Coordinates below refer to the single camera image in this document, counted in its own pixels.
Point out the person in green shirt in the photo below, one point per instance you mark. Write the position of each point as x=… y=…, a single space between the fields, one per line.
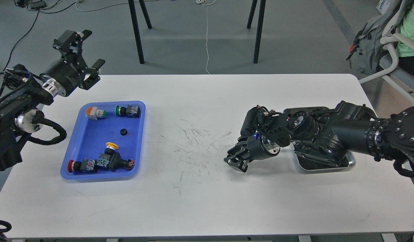
x=404 y=52

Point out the white frame chair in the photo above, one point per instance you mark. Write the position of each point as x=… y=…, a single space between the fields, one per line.
x=389 y=69

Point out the black switch red terminals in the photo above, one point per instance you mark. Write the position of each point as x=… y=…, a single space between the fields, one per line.
x=113 y=162

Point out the black table leg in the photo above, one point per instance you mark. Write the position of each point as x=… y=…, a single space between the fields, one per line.
x=134 y=21
x=260 y=22

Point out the silver metal tray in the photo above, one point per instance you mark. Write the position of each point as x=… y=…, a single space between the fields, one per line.
x=348 y=163

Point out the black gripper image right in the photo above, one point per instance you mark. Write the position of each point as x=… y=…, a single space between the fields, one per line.
x=247 y=149

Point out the green push button black body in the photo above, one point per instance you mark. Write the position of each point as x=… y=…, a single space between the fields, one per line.
x=130 y=111

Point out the red push button switch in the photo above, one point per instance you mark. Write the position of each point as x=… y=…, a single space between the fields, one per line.
x=85 y=166

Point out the black table leg left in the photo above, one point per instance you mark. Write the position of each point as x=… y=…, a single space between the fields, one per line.
x=134 y=21

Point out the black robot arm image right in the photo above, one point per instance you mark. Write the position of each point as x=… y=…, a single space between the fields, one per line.
x=364 y=132

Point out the grey backpack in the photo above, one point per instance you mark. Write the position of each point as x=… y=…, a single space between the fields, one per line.
x=366 y=50

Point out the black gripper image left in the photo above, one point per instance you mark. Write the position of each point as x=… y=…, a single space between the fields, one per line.
x=64 y=75

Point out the black table leg right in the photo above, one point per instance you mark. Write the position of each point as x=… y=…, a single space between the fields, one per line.
x=260 y=22

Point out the yellow mushroom push button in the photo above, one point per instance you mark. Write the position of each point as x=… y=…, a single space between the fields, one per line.
x=111 y=148

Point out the blue plastic tray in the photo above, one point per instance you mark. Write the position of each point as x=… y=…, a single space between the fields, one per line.
x=89 y=139

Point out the small black gear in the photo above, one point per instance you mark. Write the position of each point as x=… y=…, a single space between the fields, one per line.
x=123 y=132

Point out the orange green push button switch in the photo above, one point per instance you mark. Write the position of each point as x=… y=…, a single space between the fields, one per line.
x=94 y=113

